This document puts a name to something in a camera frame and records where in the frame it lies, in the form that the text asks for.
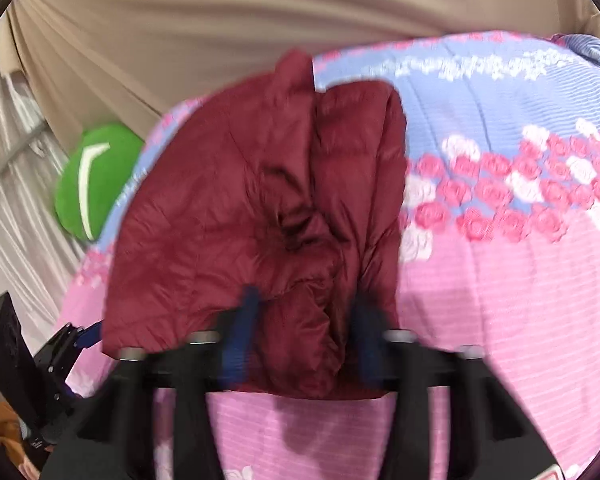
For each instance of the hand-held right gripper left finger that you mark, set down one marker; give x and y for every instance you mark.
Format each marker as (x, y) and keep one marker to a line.
(237, 342)

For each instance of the beige curtain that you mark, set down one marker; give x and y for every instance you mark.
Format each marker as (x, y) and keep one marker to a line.
(240, 35)

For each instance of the pink and blue floral bedsheet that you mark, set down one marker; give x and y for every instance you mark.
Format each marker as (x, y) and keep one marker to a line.
(505, 220)

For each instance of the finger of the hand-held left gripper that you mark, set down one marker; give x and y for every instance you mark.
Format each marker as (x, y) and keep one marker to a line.
(72, 342)

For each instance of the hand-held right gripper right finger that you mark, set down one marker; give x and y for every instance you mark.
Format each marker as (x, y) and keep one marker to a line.
(367, 347)

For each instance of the maroon quilted jacket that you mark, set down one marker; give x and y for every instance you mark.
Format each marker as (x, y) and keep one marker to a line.
(260, 200)

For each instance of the white silky curtain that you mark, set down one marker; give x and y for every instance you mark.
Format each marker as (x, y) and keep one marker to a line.
(17, 170)

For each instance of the orange cloth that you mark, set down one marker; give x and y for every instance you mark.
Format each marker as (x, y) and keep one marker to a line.
(7, 430)

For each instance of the green pillow with white stripe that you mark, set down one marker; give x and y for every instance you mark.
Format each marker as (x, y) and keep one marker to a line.
(97, 182)

